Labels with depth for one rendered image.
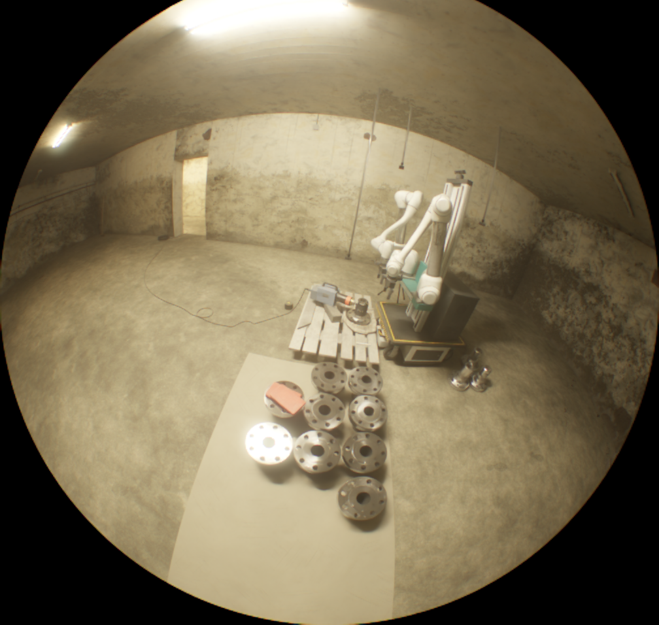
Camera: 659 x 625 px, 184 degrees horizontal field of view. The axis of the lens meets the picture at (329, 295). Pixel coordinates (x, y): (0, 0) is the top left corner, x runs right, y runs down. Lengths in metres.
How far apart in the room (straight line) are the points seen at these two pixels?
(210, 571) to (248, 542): 0.35
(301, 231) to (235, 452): 3.90
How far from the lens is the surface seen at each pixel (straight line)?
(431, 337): 2.09
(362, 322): 2.14
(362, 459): 1.25
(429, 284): 1.44
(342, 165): 4.17
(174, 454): 1.63
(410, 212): 1.92
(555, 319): 5.77
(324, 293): 2.18
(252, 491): 1.43
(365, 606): 1.65
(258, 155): 4.61
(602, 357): 5.25
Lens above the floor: 1.42
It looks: 30 degrees down
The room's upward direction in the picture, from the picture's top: 10 degrees clockwise
